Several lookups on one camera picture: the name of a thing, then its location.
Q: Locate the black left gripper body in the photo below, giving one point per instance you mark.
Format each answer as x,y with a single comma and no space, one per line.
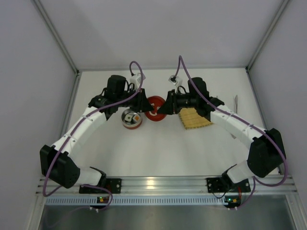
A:
139,100

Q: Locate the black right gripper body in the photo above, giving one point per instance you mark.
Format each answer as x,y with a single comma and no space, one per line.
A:
171,102

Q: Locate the red round lid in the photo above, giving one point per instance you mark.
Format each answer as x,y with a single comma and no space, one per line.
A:
156,102

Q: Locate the steel tongs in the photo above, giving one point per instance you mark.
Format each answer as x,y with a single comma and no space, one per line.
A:
236,104

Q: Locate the orange sushi roll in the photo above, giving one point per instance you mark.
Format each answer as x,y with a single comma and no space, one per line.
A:
137,118

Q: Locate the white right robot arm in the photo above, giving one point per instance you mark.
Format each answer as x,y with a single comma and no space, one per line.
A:
265,147

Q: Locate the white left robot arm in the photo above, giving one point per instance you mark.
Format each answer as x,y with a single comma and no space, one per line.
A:
58,161

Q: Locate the red steel container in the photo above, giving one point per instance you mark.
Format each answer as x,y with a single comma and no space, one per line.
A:
132,124

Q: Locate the bamboo mat tray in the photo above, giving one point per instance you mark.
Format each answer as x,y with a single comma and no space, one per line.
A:
191,120

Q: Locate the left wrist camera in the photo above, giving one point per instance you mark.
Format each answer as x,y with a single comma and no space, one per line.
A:
135,81

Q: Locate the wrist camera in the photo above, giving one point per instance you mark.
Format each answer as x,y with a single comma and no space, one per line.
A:
135,81
175,80

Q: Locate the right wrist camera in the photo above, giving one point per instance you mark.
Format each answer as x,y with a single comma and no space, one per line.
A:
175,80

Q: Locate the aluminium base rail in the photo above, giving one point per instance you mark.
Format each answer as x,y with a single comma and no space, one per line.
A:
189,185

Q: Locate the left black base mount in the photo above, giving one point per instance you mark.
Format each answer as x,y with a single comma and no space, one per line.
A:
111,184

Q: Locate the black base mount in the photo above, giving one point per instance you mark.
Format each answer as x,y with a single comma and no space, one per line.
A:
219,185
111,184

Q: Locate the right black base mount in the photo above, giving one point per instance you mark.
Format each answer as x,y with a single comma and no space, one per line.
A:
219,185

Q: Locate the slotted cable duct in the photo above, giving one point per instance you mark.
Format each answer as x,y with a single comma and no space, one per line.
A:
140,200

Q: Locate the left aluminium frame post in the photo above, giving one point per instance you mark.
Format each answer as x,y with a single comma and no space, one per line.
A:
50,26

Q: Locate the aluminium frame post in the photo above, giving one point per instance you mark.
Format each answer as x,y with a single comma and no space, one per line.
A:
50,26
268,32

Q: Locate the right aluminium frame post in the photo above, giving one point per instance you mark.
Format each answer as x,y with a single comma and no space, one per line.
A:
268,32

